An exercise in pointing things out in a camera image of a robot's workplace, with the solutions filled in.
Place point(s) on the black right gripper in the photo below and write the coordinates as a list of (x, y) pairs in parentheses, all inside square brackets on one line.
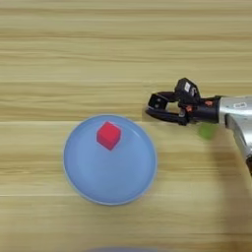
[(205, 111)]

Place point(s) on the green rectangular block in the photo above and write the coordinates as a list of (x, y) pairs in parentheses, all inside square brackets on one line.
[(207, 131)]

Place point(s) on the red cube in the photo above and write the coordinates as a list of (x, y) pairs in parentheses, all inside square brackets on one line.
[(109, 135)]

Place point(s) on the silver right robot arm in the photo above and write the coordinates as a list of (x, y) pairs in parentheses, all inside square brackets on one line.
[(238, 113)]

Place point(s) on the small black box white label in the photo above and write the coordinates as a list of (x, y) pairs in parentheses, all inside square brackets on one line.
[(187, 90)]

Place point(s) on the blue round plate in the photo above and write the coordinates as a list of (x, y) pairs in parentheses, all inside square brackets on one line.
[(110, 170)]

